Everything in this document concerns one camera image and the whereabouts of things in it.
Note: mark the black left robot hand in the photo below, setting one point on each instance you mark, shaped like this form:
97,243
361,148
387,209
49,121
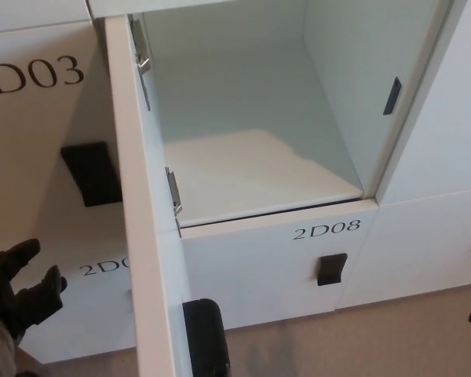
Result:
4,298

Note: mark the white door below 2D03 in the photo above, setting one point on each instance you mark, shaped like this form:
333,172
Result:
94,314

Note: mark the white door beside 2D08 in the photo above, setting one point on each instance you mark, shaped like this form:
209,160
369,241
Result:
416,251

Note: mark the open white cabinet door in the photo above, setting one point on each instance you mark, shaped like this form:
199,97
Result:
141,235

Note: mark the white door marked 2D03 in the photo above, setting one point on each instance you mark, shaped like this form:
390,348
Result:
31,118

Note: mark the metal door hinge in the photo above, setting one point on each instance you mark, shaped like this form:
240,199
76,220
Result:
140,51
173,192

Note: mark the plain white cabinet door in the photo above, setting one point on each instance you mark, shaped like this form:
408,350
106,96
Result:
447,118

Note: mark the black lock on open door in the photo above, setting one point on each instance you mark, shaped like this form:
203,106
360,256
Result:
204,337

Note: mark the white door marked 2D08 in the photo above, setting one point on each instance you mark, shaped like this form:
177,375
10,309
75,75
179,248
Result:
259,275

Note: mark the white door above 2D03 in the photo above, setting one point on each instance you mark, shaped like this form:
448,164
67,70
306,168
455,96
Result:
31,13

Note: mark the white locker cabinet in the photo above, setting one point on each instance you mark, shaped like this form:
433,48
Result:
239,118

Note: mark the black latch strike plate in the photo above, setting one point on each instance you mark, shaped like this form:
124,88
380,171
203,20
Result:
392,96

